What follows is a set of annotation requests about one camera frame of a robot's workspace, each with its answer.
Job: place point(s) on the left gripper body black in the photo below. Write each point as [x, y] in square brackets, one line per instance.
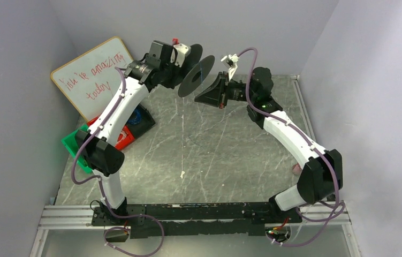
[172, 76]

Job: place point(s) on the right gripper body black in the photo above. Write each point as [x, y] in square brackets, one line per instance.
[222, 92]

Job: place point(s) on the black spool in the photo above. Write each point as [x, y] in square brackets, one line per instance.
[196, 70]

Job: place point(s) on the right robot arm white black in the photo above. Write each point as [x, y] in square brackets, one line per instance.
[321, 169]

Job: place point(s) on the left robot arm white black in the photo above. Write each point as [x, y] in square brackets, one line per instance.
[97, 144]

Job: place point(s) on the black bin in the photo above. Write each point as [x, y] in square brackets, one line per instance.
[140, 121]

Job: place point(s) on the red bin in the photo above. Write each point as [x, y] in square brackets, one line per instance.
[125, 138]

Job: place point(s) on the whiteboard with red writing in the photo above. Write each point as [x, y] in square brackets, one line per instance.
[90, 81]

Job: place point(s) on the pink marker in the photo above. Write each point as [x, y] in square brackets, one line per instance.
[296, 169]

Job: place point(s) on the green bin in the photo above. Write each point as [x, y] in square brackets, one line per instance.
[70, 144]

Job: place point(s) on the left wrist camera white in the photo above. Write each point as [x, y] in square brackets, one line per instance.
[179, 53]

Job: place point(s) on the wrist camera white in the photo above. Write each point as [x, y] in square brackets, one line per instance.
[230, 61]
[179, 53]

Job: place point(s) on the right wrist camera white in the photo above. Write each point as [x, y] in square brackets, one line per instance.
[230, 61]

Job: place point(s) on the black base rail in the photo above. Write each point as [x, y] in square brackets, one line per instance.
[190, 219]

